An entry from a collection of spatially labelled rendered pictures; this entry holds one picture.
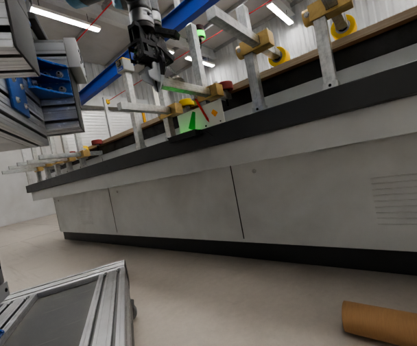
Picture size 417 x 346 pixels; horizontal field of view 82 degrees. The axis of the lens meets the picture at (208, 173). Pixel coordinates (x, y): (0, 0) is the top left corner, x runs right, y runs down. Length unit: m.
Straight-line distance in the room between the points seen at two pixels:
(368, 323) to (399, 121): 0.55
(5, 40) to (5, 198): 8.07
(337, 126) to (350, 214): 0.40
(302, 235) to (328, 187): 0.25
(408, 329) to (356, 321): 0.11
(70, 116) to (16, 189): 7.68
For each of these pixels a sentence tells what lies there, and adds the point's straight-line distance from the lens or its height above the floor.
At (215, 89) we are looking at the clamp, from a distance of 1.06.
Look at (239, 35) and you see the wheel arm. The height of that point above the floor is 0.93.
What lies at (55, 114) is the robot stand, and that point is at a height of 0.77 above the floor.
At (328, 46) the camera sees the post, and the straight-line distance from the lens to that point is 0.91.
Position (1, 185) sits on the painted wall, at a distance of 8.44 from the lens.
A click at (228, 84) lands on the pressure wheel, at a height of 0.89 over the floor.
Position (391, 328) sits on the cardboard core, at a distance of 0.84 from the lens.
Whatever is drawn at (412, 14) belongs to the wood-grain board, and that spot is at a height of 0.88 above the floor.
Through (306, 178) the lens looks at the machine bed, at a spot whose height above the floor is 0.41.
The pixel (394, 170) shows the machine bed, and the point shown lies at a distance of 1.08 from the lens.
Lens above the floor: 0.54
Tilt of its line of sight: 2 degrees down
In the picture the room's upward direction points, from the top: 11 degrees counter-clockwise
